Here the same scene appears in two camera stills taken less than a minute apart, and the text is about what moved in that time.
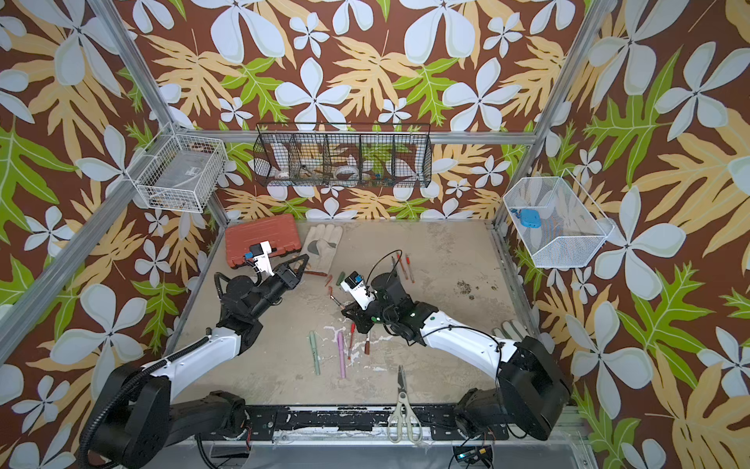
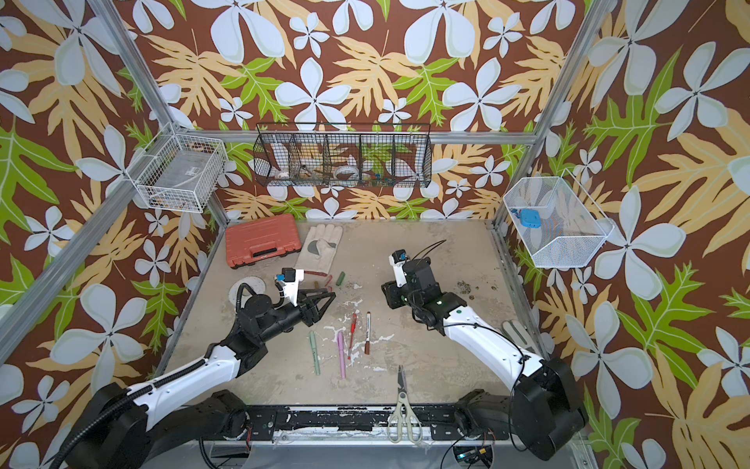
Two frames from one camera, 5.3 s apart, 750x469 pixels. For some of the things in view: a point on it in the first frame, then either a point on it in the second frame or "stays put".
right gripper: x=360 y=319 → x=391 y=294
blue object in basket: x=529 y=218 stays put
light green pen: x=312 y=342 stays put
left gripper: x=285 y=277 → x=308 y=310
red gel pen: x=353 y=329 stays put
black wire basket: x=344 y=154 stays put
